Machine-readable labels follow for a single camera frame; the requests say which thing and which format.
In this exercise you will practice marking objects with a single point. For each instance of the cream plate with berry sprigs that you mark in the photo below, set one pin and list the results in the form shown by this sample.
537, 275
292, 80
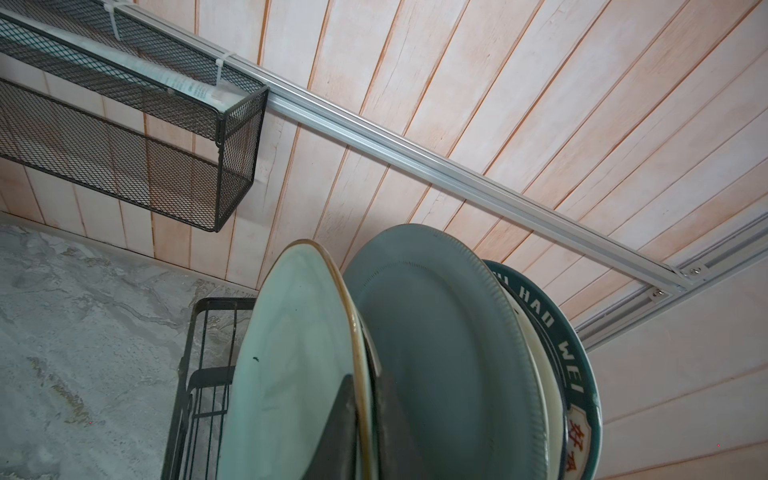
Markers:
549, 386

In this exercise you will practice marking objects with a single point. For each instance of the white plate dark green rim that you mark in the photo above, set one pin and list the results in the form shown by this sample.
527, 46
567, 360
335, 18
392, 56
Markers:
568, 357

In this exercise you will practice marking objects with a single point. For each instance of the aluminium wall frame rail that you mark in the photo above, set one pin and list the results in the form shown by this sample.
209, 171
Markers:
610, 150

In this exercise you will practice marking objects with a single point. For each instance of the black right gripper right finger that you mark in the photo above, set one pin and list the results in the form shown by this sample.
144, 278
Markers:
398, 455

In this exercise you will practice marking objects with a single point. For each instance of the large grey-green plate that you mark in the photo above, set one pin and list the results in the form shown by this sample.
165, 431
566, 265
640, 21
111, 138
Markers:
444, 330

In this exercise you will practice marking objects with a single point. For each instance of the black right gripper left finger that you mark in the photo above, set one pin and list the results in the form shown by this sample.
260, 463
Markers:
336, 452

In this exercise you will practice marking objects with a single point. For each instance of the black wire dish rack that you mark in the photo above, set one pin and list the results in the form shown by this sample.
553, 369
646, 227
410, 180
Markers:
205, 374

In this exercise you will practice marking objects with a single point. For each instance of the pale green leaf plate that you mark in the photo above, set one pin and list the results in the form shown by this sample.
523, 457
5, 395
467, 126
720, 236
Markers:
305, 335

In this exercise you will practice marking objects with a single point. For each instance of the black mesh wall basket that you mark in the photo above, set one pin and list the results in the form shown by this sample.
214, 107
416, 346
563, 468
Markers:
95, 96

